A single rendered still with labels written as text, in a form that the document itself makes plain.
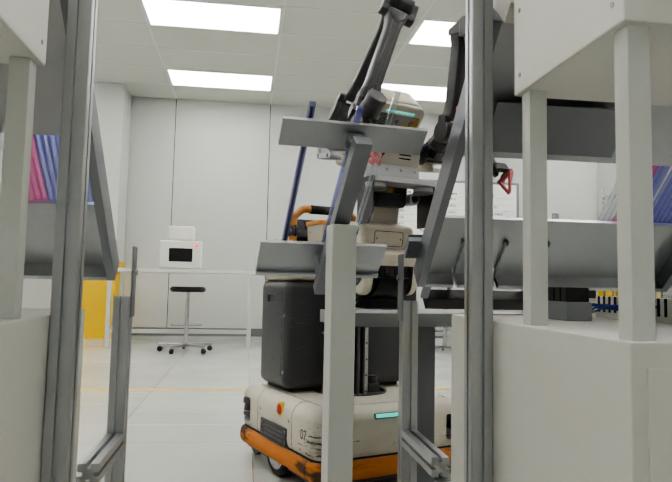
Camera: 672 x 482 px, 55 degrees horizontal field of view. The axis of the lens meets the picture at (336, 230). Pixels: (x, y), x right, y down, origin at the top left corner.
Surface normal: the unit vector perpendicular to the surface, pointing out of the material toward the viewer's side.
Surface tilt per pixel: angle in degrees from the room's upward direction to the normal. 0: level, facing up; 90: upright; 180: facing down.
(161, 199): 90
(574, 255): 136
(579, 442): 90
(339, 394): 90
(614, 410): 90
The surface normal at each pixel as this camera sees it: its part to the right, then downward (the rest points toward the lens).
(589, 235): 0.08, 0.66
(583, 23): -0.99, -0.04
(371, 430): 0.49, -0.07
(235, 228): 0.14, -0.08
